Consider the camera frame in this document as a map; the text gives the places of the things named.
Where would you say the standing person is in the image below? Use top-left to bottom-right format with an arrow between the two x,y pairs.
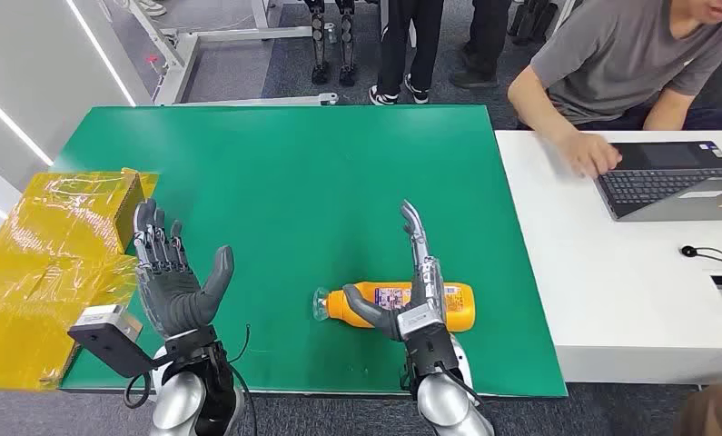
369,0 -> 447,107
449,0 -> 513,91

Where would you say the seated person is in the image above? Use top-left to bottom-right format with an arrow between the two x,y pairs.
507,0 -> 722,179

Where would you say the dark grey laptop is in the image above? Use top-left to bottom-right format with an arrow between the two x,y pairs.
594,140 -> 722,223

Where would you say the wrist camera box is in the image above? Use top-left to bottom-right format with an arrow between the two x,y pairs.
67,304 -> 157,380
395,302 -> 447,340

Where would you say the black robot leg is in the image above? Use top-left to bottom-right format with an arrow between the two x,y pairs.
335,0 -> 360,88
303,0 -> 332,86

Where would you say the orange detergent bottle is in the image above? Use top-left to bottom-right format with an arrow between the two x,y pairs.
312,281 -> 477,333

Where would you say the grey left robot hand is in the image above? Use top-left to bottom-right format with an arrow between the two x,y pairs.
132,199 -> 236,341

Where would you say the green table mat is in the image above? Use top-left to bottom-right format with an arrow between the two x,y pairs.
50,104 -> 569,400

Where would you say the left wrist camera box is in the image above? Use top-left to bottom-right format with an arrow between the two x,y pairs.
67,304 -> 157,380

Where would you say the brown rounded object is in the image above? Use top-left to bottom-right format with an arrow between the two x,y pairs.
675,382 -> 722,436

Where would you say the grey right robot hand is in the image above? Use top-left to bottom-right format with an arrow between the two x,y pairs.
342,200 -> 448,343

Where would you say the yellow taped cardboard box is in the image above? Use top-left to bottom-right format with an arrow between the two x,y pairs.
0,167 -> 161,392

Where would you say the white desk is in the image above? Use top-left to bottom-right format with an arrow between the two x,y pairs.
494,129 -> 722,386

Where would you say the black cable with round plug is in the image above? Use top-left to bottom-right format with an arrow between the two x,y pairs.
680,243 -> 722,312

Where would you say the person's right hand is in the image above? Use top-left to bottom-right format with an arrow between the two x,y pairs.
567,131 -> 624,179

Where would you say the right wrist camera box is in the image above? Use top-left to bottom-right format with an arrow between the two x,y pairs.
395,302 -> 447,340

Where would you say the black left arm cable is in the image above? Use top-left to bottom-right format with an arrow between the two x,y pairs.
123,323 -> 260,436

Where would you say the white metal frame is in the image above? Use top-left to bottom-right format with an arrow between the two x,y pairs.
98,0 -> 341,108

